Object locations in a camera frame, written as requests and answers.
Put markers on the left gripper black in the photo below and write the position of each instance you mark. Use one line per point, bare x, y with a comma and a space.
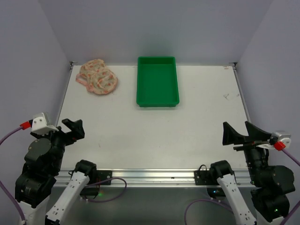
64, 134

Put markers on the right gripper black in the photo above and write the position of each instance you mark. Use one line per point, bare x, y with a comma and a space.
247, 144

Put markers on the floral mesh laundry bag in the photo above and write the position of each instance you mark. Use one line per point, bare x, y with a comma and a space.
97, 78

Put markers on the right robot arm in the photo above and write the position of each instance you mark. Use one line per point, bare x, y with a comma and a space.
272, 182

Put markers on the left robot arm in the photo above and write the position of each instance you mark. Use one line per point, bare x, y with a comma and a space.
42, 164

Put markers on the green plastic tray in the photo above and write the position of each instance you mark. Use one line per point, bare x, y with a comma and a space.
157, 84

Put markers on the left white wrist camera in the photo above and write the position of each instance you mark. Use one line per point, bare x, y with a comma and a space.
41, 124

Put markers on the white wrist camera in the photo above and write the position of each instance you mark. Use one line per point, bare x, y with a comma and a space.
41, 124
279, 141

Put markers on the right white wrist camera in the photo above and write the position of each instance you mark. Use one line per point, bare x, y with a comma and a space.
279, 141

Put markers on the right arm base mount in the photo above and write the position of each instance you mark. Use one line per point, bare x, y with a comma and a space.
203, 177

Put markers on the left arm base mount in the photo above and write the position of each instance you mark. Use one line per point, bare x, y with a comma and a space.
94, 191

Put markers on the aluminium mounting rail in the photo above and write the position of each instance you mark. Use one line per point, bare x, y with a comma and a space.
156, 178

